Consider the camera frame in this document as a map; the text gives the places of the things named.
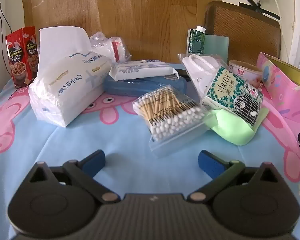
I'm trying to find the clear bag with white rolls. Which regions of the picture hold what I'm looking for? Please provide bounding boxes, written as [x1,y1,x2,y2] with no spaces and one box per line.
[89,31,132,63]

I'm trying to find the clear cotton swab box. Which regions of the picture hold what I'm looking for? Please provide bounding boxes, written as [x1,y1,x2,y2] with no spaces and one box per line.
[132,85,210,158]

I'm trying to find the black cable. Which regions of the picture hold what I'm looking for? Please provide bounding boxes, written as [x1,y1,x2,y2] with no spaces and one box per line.
[0,0,13,75]

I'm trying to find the brown woven chair back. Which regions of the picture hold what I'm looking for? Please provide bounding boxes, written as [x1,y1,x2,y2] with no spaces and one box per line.
[204,1,282,68]

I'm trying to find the pale teal card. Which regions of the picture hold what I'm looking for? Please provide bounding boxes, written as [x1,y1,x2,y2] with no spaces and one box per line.
[204,34,230,63]

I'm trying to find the green drink carton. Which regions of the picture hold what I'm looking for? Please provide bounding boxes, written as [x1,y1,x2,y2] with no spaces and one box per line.
[187,26,206,55]

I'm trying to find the light green cloth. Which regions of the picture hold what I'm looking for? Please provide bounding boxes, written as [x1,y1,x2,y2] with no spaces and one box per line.
[205,107,269,147]

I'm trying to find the green patterned tissue pack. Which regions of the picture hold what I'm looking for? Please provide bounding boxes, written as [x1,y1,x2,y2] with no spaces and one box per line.
[206,66,264,127]

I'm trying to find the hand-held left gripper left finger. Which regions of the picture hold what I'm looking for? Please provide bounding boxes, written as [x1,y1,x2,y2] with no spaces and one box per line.
[22,149,120,204]

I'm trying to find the white cable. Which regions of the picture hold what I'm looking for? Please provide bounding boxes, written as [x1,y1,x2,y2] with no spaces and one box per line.
[270,0,284,20]

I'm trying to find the red snack box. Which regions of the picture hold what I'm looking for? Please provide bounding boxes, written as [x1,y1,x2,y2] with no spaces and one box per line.
[5,26,39,89]

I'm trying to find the black tape strips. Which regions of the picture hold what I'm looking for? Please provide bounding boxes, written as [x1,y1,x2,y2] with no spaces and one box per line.
[239,0,280,20]

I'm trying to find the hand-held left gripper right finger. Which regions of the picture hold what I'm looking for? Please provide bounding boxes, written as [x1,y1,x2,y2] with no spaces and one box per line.
[187,150,280,204]

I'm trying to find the large white tissue pack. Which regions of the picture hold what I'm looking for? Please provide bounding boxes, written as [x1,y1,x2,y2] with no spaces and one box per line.
[28,27,112,128]

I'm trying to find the pink tin box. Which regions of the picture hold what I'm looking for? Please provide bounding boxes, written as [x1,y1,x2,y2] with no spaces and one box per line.
[255,52,300,130]

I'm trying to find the wooden board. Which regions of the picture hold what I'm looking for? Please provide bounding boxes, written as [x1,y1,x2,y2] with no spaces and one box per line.
[22,0,224,64]

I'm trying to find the clear bag with rope handle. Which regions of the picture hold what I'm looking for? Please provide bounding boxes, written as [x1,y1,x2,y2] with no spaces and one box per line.
[177,53,228,105]

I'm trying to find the white wet wipes pack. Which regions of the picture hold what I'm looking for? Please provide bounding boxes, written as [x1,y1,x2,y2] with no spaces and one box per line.
[109,59,179,82]

